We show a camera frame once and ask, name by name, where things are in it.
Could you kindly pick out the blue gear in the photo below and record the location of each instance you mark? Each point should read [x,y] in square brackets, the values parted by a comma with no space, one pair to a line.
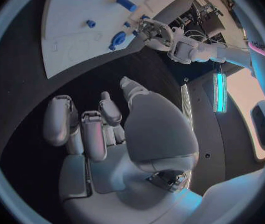
[118,39]

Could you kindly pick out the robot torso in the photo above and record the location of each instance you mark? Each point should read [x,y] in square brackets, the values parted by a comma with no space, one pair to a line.
[207,134]

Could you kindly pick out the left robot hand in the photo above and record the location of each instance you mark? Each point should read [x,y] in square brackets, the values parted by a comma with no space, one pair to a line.
[157,31]

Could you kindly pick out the workshop equipment rack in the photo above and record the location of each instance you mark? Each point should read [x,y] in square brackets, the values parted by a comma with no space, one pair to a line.
[207,11]

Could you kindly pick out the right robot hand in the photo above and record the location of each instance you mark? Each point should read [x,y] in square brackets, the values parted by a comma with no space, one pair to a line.
[158,130]

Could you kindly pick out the small blue peg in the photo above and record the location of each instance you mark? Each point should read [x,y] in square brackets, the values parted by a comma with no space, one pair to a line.
[135,32]

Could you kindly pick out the blue block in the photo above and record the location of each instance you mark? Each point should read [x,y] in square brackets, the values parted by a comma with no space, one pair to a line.
[127,24]
[145,17]

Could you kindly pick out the glowing light bar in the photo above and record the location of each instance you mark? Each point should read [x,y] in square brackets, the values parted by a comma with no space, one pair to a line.
[220,93]

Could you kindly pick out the long blue cylinder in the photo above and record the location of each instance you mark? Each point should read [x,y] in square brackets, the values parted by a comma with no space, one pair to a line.
[126,2]

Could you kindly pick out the white task board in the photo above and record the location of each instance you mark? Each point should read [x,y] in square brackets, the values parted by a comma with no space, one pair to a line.
[76,13]

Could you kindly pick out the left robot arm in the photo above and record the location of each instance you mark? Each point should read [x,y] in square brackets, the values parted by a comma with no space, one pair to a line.
[207,53]

